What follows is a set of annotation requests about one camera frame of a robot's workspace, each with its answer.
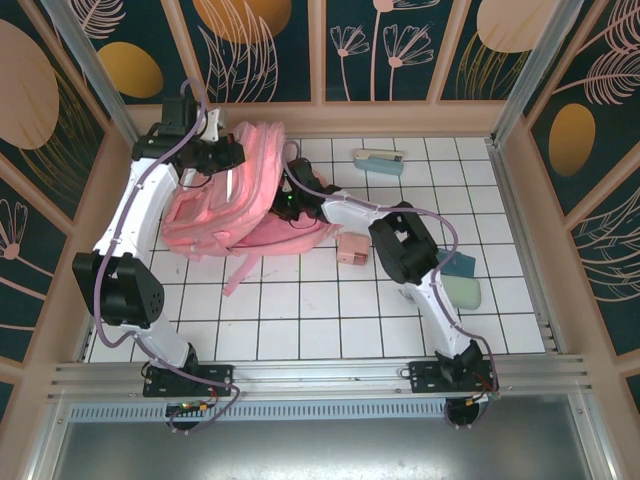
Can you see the pink student backpack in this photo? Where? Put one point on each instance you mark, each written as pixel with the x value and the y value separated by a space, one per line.
pixel 250 165

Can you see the white and blue stapler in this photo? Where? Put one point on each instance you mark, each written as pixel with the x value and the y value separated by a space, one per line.
pixel 375 154

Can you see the teal blue pencil case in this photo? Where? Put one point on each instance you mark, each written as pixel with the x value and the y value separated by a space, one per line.
pixel 382 167

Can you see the small pink box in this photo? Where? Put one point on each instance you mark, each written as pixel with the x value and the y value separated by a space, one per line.
pixel 352 248

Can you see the teal blue card holder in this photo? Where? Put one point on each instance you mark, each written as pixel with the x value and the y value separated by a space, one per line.
pixel 462 265

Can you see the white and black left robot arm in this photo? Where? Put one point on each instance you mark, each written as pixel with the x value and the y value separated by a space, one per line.
pixel 135 210

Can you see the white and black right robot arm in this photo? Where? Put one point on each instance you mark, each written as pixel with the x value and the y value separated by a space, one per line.
pixel 350 210

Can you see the small circuit board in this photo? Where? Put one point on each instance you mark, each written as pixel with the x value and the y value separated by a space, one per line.
pixel 192 407
pixel 482 398

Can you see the grey metal sheet panel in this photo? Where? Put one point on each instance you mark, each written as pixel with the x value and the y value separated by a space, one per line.
pixel 320 450

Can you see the aluminium corner post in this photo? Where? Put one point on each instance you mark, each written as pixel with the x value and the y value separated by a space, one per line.
pixel 534 75
pixel 96 75

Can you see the aluminium mounting rail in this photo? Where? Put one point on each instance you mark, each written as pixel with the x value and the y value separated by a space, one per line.
pixel 320 375

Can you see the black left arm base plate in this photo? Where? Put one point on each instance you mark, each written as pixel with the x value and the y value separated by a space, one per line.
pixel 220 377

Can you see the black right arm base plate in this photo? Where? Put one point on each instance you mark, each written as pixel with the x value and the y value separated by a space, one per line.
pixel 425 380

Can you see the aluminium side rail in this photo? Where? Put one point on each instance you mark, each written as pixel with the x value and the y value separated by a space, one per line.
pixel 86 350
pixel 521 235

